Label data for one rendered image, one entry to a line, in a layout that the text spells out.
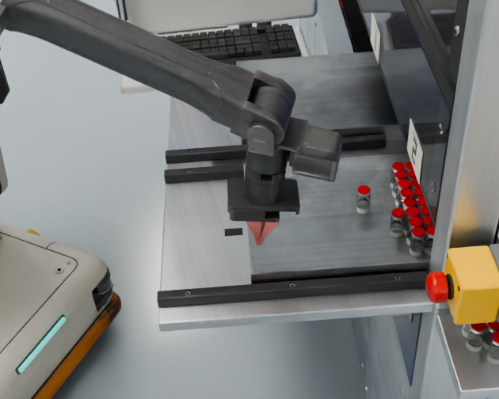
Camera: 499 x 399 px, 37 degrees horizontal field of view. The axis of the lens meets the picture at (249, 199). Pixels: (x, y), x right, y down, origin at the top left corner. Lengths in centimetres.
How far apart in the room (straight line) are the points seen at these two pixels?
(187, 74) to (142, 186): 181
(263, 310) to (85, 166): 184
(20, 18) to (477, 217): 61
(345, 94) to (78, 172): 153
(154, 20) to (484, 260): 118
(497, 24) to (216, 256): 58
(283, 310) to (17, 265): 116
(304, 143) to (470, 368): 37
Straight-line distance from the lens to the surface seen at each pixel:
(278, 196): 105
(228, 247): 120
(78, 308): 204
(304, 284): 111
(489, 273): 97
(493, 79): 87
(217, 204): 127
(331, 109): 148
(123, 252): 249
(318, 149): 97
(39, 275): 209
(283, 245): 119
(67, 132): 306
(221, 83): 93
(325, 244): 119
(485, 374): 106
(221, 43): 182
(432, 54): 103
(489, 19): 83
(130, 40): 93
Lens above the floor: 173
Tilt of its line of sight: 41 degrees down
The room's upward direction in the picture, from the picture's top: 4 degrees counter-clockwise
